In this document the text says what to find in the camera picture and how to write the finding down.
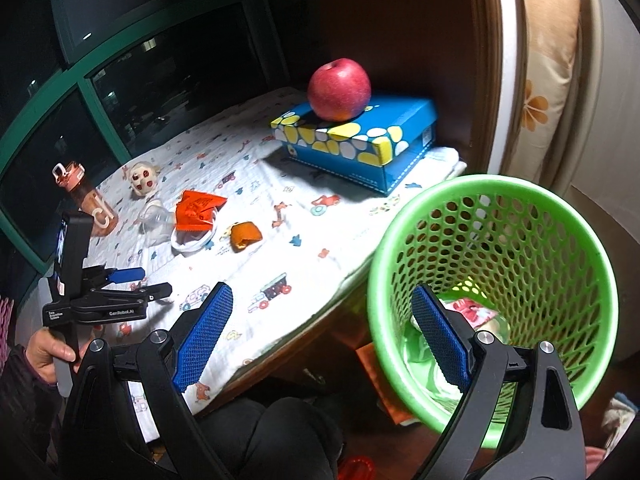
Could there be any pink snack bag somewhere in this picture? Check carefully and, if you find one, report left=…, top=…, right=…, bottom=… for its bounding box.
left=442, top=297, right=498, bottom=333

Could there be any orange box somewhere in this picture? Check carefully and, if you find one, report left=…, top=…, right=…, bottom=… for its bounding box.
left=355, top=345, right=421, bottom=426

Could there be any small orange peel piece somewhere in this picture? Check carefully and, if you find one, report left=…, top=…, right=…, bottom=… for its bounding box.
left=229, top=221, right=262, bottom=251

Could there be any person's dark trouser leg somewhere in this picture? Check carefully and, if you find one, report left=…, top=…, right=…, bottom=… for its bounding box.
left=190, top=395, right=346, bottom=480

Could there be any green window frame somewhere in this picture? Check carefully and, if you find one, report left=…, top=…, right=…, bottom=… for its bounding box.
left=0, top=0, right=311, bottom=266

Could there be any white yogurt cup fruit label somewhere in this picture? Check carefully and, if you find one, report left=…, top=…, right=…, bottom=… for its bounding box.
left=171, top=210, right=219, bottom=256

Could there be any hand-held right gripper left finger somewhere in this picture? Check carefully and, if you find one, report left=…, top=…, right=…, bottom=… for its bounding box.
left=60, top=282, right=234, bottom=480

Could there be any red plastic object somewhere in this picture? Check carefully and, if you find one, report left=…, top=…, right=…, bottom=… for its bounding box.
left=345, top=455, right=378, bottom=480

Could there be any green plastic mesh basket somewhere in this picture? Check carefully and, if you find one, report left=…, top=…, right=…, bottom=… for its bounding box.
left=366, top=174, right=617, bottom=450

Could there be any red apple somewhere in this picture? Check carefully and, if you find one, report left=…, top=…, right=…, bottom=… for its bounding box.
left=307, top=58, right=372, bottom=122

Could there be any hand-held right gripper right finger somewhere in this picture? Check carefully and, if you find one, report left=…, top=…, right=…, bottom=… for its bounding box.
left=411, top=284, right=587, bottom=480

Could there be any white cabinet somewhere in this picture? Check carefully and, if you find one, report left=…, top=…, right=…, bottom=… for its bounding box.
left=565, top=0, right=640, bottom=361

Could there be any small translucent pudding cup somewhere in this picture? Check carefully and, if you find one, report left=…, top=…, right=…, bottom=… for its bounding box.
left=140, top=199, right=178, bottom=243

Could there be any white printed blanket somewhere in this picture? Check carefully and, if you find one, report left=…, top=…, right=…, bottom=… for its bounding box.
left=75, top=85, right=468, bottom=441

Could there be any person's left forearm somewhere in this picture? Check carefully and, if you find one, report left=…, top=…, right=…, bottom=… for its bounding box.
left=0, top=345, right=63, bottom=466

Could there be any white paper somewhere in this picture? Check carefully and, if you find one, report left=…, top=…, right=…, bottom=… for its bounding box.
left=400, top=317, right=463, bottom=398

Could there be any beige floral pillow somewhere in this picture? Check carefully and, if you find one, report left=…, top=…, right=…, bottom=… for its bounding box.
left=515, top=0, right=583, bottom=176

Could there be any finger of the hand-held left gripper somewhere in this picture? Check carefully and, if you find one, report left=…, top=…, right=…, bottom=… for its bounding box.
left=82, top=267, right=146, bottom=287
left=85, top=282, right=173, bottom=306

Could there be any pink water bottle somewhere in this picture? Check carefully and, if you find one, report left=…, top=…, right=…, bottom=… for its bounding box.
left=51, top=161, right=120, bottom=237

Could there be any cream toy with red spots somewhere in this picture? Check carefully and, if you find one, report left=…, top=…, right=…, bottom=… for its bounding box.
left=126, top=161, right=160, bottom=197

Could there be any orange snack wrapper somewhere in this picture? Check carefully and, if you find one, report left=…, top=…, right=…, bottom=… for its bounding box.
left=175, top=190, right=228, bottom=233

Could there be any blue spotted tissue box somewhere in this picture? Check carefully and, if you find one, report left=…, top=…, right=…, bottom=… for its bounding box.
left=270, top=94, right=440, bottom=197

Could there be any dark wooden panel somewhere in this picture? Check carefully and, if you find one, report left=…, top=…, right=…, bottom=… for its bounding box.
left=310, top=0, right=501, bottom=176

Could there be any person's left hand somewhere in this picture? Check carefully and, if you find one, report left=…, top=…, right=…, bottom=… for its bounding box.
left=26, top=330, right=78, bottom=386

